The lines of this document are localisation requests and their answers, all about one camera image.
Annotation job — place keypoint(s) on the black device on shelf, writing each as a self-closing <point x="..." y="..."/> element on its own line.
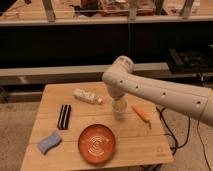
<point x="190" y="60"/>

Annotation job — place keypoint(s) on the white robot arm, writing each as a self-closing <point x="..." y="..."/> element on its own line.
<point x="190" y="100"/>

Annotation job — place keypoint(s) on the orange toy carrot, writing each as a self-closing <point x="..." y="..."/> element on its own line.
<point x="142" y="115"/>

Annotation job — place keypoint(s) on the translucent plastic cup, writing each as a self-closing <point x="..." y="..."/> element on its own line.
<point x="118" y="114"/>

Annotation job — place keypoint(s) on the orange ridged plate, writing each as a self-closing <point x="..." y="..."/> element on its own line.
<point x="97" y="144"/>

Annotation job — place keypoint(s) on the white plastic bottle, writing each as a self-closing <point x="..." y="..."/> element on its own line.
<point x="87" y="96"/>

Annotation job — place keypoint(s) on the blue sponge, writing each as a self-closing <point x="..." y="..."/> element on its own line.
<point x="49" y="142"/>

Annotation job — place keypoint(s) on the pale yellow gripper tip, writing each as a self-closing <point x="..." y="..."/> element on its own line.
<point x="119" y="104"/>

